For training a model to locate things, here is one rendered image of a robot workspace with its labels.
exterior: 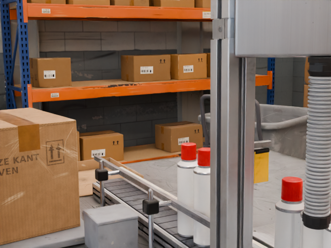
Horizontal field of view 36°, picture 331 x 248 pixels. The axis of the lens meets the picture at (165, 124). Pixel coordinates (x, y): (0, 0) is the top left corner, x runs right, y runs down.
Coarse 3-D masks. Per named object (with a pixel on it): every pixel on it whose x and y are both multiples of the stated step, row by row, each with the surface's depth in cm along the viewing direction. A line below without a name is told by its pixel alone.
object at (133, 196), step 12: (108, 180) 157; (120, 180) 157; (120, 192) 144; (132, 192) 144; (144, 192) 144; (132, 204) 134; (144, 216) 125; (156, 216) 124; (168, 216) 124; (168, 228) 116; (180, 240) 109; (192, 240) 109
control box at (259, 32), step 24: (240, 0) 61; (264, 0) 60; (288, 0) 60; (312, 0) 60; (240, 24) 61; (264, 24) 61; (288, 24) 60; (312, 24) 60; (240, 48) 62; (264, 48) 61; (288, 48) 61; (312, 48) 60
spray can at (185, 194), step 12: (192, 144) 109; (192, 156) 108; (180, 168) 109; (192, 168) 108; (180, 180) 109; (192, 180) 108; (180, 192) 110; (192, 192) 109; (192, 204) 109; (180, 216) 110; (180, 228) 111; (192, 228) 110
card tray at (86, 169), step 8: (88, 160) 188; (112, 160) 189; (80, 168) 187; (88, 168) 188; (96, 168) 190; (128, 168) 176; (80, 176) 179; (88, 176) 179; (112, 176) 179; (120, 176) 178; (80, 184) 169; (88, 184) 169; (80, 192) 160; (88, 192) 160
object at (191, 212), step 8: (96, 160) 153; (104, 160) 148; (112, 168) 141; (120, 168) 138; (128, 176) 131; (136, 184) 127; (144, 184) 123; (160, 192) 116; (168, 200) 112; (176, 200) 110; (176, 208) 109; (184, 208) 106; (192, 216) 103; (200, 216) 100; (208, 224) 97
